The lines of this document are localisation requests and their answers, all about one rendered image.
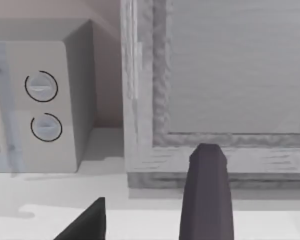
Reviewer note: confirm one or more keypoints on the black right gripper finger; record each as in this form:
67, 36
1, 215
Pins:
92, 225

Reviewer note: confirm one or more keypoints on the small pale microwave knob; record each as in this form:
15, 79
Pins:
46, 127

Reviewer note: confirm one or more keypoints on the dark grey tall object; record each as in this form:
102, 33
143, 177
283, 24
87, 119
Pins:
207, 195

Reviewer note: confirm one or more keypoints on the pale microwave oven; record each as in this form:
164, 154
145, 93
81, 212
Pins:
72, 100

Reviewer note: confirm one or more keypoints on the large pale microwave knob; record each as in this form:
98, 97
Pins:
41, 86

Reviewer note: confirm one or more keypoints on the pale glass microwave door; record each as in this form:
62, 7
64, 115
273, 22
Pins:
1, 105

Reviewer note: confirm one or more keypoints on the grey cabinet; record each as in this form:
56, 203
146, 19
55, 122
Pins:
215, 75

